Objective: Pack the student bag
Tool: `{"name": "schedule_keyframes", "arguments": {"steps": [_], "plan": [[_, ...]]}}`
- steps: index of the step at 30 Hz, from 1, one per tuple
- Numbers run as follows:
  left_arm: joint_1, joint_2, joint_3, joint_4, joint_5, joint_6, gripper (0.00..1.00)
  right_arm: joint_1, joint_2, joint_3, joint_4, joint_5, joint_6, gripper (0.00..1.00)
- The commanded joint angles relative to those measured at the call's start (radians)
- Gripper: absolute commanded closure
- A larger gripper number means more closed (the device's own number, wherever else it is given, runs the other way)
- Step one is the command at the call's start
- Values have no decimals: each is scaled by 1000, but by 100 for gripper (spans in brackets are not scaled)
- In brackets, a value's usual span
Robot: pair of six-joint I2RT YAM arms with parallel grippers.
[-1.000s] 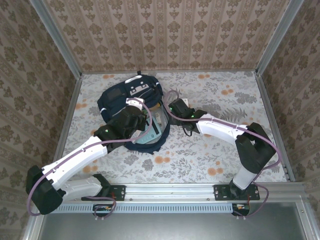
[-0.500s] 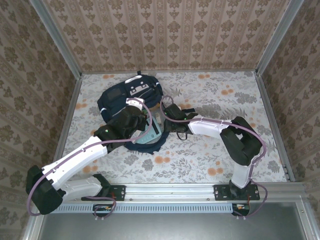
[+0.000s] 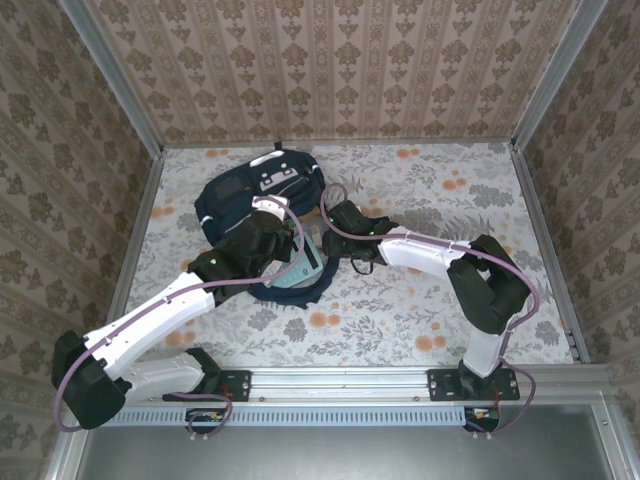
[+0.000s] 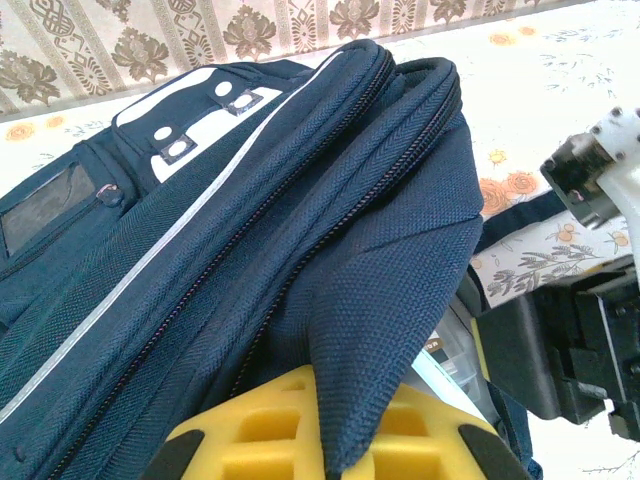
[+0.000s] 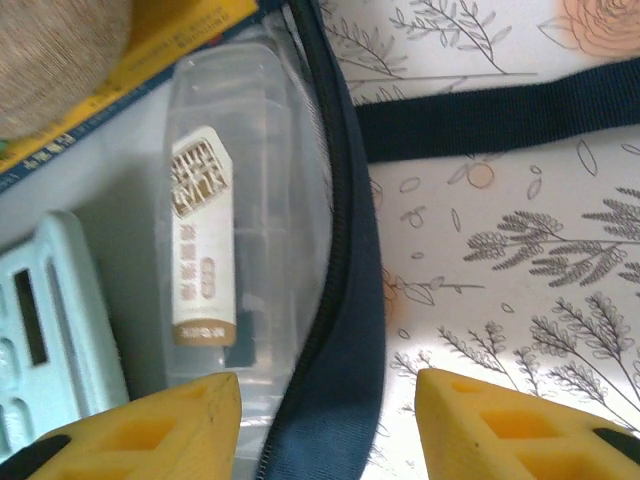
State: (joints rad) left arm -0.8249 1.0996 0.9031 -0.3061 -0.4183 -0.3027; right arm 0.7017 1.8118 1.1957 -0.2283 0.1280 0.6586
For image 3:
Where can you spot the aluminium side rail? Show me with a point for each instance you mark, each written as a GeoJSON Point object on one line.
{"type": "Point", "coordinates": [547, 225]}
{"type": "Point", "coordinates": [132, 250]}

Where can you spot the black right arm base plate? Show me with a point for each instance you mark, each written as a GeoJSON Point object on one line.
{"type": "Point", "coordinates": [442, 385]}

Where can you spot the aluminium frame post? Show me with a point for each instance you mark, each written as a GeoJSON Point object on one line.
{"type": "Point", "coordinates": [115, 80]}
{"type": "Point", "coordinates": [555, 80]}

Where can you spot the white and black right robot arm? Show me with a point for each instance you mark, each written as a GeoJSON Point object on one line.
{"type": "Point", "coordinates": [420, 252]}

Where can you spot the aluminium mounting rail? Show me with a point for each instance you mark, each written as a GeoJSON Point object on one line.
{"type": "Point", "coordinates": [340, 382]}

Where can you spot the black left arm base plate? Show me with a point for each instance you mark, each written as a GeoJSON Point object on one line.
{"type": "Point", "coordinates": [237, 385]}

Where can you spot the teal calculator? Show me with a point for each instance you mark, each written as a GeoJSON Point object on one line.
{"type": "Point", "coordinates": [305, 272]}

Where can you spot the grey metal sheet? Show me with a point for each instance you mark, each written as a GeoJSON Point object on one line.
{"type": "Point", "coordinates": [350, 455]}

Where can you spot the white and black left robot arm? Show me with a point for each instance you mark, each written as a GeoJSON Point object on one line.
{"type": "Point", "coordinates": [160, 315]}

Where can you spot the navy blue backpack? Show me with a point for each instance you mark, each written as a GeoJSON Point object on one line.
{"type": "Point", "coordinates": [230, 200]}

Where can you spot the floral table cloth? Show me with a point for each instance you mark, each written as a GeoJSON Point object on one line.
{"type": "Point", "coordinates": [400, 325]}

